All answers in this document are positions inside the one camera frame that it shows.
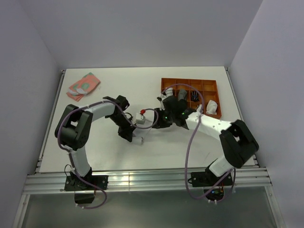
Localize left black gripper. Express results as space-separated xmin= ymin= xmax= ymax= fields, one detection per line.
xmin=108 ymin=114 xmax=137 ymax=143

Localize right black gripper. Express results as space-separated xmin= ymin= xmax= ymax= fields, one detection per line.
xmin=152 ymin=107 xmax=175 ymax=129

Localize white sock with black stripes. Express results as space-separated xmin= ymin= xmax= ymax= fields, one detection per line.
xmin=132 ymin=119 xmax=154 ymax=145

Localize black striped sock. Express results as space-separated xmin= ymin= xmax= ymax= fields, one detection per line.
xmin=190 ymin=91 xmax=199 ymax=102

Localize orange compartment tray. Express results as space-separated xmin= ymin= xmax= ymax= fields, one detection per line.
xmin=161 ymin=78 xmax=222 ymax=119

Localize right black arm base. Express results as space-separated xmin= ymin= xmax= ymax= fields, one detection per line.
xmin=187 ymin=169 xmax=236 ymax=203

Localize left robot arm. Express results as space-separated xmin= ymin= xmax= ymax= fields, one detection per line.
xmin=55 ymin=95 xmax=135 ymax=190

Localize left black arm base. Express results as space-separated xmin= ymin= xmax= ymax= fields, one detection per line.
xmin=64 ymin=175 xmax=108 ymax=205

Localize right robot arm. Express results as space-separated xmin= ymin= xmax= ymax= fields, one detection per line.
xmin=153 ymin=95 xmax=259 ymax=185

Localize rolled white striped socks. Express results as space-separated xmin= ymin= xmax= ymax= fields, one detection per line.
xmin=163 ymin=87 xmax=174 ymax=97

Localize rolled grey socks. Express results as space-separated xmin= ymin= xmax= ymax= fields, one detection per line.
xmin=178 ymin=89 xmax=187 ymax=101

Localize small white rolled socks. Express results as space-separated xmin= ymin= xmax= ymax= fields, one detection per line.
xmin=196 ymin=104 xmax=203 ymax=112

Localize large white rolled socks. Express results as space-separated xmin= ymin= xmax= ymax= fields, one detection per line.
xmin=206 ymin=100 xmax=218 ymax=114

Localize pink green patterned socks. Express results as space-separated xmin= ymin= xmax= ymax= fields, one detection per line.
xmin=66 ymin=72 xmax=100 ymax=102

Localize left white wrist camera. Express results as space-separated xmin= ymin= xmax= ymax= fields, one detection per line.
xmin=133 ymin=113 xmax=146 ymax=125

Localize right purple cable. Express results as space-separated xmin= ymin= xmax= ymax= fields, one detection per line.
xmin=161 ymin=83 xmax=237 ymax=200

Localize purple cable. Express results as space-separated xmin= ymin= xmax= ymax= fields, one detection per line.
xmin=57 ymin=102 xmax=159 ymax=209
xmin=161 ymin=83 xmax=237 ymax=200

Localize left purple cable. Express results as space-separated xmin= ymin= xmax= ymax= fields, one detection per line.
xmin=57 ymin=102 xmax=159 ymax=209

